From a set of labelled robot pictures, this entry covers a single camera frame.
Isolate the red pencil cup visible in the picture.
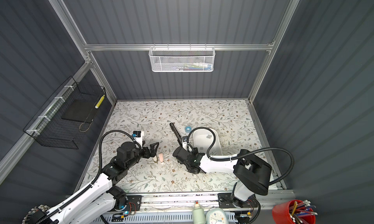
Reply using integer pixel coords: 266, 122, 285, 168
272, 200, 318, 224

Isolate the mint alarm clock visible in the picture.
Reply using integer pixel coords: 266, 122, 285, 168
206, 208, 229, 224

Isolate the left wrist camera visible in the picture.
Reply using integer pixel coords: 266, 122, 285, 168
132, 130, 145, 149

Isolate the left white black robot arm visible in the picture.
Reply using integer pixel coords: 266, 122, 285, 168
22, 131, 159, 224

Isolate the white wire mesh basket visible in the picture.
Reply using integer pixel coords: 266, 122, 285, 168
149, 48, 216, 73

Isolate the jar of coloured pencils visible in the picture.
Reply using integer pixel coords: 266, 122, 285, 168
22, 205, 50, 224

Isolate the black stapler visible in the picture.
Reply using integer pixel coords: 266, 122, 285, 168
169, 123, 182, 147

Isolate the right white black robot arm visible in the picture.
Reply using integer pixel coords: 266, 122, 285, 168
170, 123, 295, 207

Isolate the white plastic tray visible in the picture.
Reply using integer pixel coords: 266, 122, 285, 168
192, 128, 223, 156

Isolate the black wire basket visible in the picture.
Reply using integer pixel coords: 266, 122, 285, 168
23, 78, 106, 150

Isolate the blue tape roll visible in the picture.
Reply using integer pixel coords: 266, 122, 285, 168
185, 126, 192, 133

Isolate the pink staple box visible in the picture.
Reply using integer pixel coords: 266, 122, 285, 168
158, 153, 165, 164

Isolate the green glue bottle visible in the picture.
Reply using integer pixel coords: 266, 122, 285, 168
192, 202, 206, 224

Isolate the yellow marker pen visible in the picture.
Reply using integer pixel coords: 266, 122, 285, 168
95, 94, 105, 109

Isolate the floral table mat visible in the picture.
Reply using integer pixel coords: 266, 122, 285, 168
76, 99, 281, 194

